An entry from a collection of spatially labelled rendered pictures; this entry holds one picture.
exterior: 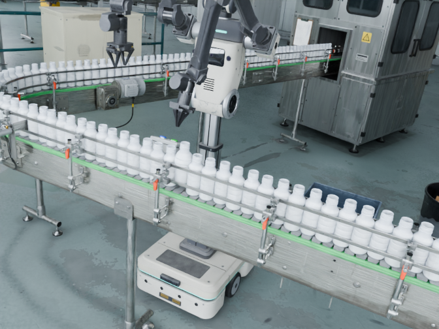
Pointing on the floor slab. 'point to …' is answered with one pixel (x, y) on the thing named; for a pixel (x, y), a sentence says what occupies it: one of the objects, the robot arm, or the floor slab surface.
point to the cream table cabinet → (82, 34)
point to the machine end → (365, 67)
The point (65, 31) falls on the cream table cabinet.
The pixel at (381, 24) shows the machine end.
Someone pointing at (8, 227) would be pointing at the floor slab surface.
